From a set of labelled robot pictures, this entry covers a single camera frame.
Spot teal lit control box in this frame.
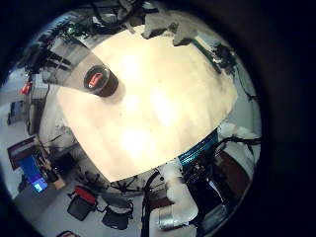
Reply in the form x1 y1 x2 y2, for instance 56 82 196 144
178 128 220 167

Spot red-brown base board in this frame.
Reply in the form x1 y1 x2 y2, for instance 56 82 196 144
215 150 252 193

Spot small red object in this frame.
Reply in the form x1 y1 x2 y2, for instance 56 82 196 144
21 81 34 96

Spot plain black office chair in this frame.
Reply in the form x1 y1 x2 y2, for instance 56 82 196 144
101 197 135 231

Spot light wooden stand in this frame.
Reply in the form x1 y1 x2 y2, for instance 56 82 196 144
52 171 67 192

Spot black office chair red back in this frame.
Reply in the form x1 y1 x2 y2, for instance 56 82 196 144
66 185 99 222

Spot red-brown framed board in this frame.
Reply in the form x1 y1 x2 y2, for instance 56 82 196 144
7 134 38 171

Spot blue computer monitor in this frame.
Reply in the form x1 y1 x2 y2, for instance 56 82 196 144
18 154 49 195

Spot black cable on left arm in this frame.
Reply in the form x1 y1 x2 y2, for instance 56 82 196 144
140 170 161 237

